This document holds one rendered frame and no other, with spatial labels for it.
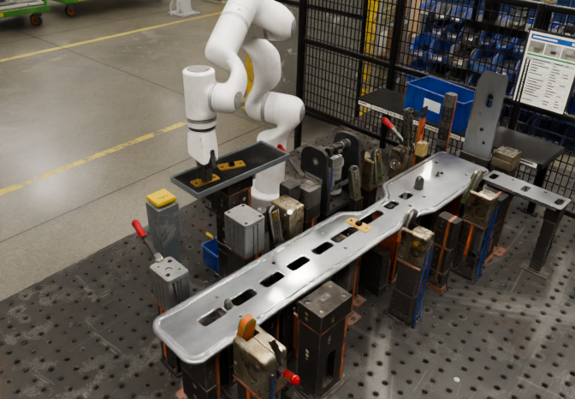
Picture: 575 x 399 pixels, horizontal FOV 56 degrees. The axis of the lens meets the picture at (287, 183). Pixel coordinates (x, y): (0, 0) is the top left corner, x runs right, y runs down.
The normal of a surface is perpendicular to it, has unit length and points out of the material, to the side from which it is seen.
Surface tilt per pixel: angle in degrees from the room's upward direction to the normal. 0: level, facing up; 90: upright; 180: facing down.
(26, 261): 0
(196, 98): 90
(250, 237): 90
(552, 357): 0
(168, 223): 90
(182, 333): 0
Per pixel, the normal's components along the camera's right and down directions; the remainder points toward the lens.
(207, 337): 0.03, -0.86
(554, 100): -0.71, 0.34
